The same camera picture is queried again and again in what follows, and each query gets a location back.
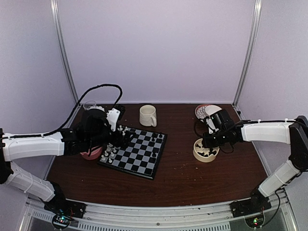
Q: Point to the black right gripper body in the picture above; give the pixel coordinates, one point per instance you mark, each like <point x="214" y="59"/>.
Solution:
<point x="220" y="140"/>

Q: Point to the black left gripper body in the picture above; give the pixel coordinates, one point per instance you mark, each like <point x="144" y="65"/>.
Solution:
<point x="116" y="141"/>

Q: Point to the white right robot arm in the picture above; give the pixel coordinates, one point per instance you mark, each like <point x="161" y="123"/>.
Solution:
<point x="292" y="133"/>

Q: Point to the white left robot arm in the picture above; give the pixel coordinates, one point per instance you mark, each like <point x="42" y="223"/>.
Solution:
<point x="96" y="129"/>

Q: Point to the cream bowl of black pieces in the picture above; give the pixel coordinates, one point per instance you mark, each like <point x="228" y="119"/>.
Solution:
<point x="202" y="154"/>

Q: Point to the pink bowl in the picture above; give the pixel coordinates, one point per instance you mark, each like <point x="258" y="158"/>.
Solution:
<point x="92" y="154"/>

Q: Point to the black and white chessboard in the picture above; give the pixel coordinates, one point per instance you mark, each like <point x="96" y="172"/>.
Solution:
<point x="137" y="158"/>

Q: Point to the white ceramic cup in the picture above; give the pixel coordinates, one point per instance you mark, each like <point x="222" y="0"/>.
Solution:
<point x="211" y="109"/>

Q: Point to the floral patterned saucer plate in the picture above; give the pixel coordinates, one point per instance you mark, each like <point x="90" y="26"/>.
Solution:
<point x="200" y="111"/>

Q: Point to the white ribbed ceramic mug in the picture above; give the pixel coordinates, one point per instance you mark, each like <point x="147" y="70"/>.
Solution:
<point x="148" y="116"/>

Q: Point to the clear glass cup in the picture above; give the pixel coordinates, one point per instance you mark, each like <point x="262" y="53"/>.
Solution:
<point x="89" y="105"/>

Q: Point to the aluminium front rail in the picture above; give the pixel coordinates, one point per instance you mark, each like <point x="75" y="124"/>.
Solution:
<point x="210" y="217"/>

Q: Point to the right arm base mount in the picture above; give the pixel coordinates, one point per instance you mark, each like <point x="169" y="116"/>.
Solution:
<point x="252" y="213"/>

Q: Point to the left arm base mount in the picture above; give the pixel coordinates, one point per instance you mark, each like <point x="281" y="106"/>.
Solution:
<point x="66" y="213"/>

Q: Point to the aluminium frame post right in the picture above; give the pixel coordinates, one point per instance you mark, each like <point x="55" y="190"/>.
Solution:
<point x="249" y="51"/>

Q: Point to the aluminium frame post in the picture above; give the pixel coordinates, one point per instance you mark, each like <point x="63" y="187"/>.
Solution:
<point x="249" y="51"/>
<point x="63" y="53"/>

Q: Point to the aluminium frame post left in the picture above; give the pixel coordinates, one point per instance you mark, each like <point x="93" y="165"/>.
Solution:
<point x="63" y="53"/>

